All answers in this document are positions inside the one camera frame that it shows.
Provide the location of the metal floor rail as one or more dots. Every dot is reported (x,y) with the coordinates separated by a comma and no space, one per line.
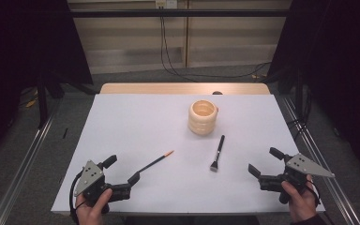
(322,150)
(22,165)

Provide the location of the person's right hand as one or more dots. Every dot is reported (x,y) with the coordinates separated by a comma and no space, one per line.
(303,203)

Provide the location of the cream ribbed pen holder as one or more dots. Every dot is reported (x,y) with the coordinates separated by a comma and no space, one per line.
(202,123)

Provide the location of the black makeup brush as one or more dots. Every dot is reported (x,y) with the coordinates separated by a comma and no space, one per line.
(219,146)

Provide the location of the thin black orange-tipped pencil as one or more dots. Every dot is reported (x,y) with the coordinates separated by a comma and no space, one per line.
(156,162)

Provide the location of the person's left hand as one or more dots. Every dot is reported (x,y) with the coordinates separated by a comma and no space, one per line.
(90,214)

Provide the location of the white wall socket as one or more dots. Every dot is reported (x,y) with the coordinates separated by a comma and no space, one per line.
(166,3)

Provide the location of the person's dark clothing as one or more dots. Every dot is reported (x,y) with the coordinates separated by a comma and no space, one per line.
(193,220)

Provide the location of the black curtain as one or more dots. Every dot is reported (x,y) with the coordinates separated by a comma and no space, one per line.
(28,40)
(340,62)

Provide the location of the wooden wall strip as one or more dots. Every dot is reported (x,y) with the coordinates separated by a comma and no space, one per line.
(186,37)

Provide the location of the black horizontal bar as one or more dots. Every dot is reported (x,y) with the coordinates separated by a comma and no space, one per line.
(181,13)

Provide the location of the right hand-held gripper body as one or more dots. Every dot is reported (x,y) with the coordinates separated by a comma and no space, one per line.
(296,170)

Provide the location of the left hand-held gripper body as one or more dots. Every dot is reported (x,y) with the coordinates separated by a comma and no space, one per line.
(89,178)

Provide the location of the white table mat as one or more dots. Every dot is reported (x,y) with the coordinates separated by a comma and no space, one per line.
(156,125)

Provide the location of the black metal stand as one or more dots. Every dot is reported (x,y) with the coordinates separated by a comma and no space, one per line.
(41,100)

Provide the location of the small black floor object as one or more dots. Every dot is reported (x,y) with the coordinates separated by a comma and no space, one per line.
(65,133)

